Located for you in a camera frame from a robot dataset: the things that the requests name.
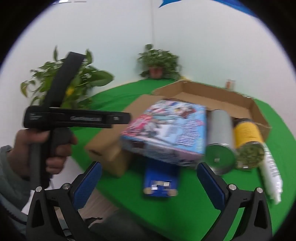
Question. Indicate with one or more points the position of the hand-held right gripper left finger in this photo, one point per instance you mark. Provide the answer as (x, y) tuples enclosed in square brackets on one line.
[(87, 185)]

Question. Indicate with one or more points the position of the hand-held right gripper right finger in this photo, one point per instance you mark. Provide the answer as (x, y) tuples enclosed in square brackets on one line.
[(210, 185)]

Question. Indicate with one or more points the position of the yellow label glass jar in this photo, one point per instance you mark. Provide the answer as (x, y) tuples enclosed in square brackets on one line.
[(246, 132)]

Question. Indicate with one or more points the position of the white plastic bottle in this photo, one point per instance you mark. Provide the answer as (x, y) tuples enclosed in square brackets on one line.
[(272, 176)]

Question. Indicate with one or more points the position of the blue stapler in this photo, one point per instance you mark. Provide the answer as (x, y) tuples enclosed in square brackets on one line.
[(159, 176)]

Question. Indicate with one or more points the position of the small clear orange box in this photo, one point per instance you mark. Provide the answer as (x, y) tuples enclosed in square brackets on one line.
[(230, 83)]

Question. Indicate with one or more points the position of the blue wall decal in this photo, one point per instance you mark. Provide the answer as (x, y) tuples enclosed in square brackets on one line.
[(166, 2)]

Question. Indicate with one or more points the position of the cardboard box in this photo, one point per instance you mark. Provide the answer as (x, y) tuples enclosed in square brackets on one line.
[(196, 92)]

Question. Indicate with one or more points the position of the person's left forearm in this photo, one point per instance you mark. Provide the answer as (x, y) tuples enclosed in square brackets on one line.
[(9, 180)]

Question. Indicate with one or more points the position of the person's left hand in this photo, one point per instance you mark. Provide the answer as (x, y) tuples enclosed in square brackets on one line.
[(20, 148)]

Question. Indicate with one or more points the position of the potted plant in terracotta pot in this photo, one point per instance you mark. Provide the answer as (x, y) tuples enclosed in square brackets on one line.
[(159, 60)]

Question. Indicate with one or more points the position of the silver metal can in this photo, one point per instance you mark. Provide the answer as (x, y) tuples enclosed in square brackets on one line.
[(219, 125)]

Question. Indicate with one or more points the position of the green tablecloth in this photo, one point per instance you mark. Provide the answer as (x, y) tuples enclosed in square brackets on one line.
[(150, 213)]

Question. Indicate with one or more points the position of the large leafy green plant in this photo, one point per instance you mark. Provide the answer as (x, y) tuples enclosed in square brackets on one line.
[(97, 77)]

